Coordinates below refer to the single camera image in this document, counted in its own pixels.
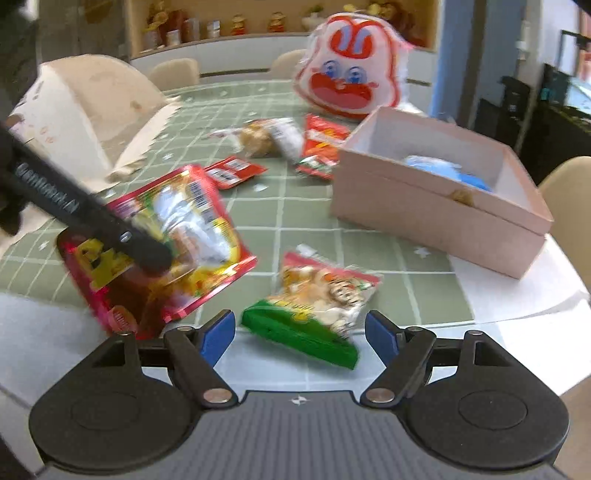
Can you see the bread bun clear packet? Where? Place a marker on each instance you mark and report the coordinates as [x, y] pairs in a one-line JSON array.
[[271, 137]]

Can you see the beige dining chair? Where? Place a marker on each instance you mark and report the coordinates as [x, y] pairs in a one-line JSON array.
[[566, 191]]

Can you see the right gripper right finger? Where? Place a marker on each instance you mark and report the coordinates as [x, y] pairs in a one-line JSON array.
[[405, 354]]

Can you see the large red snack bag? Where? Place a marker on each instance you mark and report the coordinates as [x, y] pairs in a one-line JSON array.
[[182, 211]]

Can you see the pink cardboard box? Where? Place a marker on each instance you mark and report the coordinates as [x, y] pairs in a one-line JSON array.
[[503, 230]]

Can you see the green red peanut snack bag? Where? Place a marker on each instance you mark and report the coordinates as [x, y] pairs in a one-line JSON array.
[[315, 309]]

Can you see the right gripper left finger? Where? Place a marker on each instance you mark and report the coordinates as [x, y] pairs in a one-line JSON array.
[[193, 354]]

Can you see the red sauce strip packet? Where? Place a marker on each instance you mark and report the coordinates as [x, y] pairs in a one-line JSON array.
[[322, 140]]

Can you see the red white clown face bag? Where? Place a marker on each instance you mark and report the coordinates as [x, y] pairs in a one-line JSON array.
[[354, 64]]

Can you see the blue snack packet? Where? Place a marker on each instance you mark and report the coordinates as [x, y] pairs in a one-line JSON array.
[[446, 169]]

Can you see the black fish tank cabinet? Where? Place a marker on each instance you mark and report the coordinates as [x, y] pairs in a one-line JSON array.
[[538, 124]]

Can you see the beige far chair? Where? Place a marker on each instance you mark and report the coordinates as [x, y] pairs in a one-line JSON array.
[[175, 74]]

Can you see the green checked tablecloth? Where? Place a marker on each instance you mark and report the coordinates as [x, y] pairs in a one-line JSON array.
[[274, 213]]

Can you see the small red sachet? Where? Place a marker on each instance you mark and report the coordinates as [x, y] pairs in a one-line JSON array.
[[232, 171]]

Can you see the wooden wall shelf unit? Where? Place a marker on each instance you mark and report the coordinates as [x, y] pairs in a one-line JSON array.
[[416, 20]]

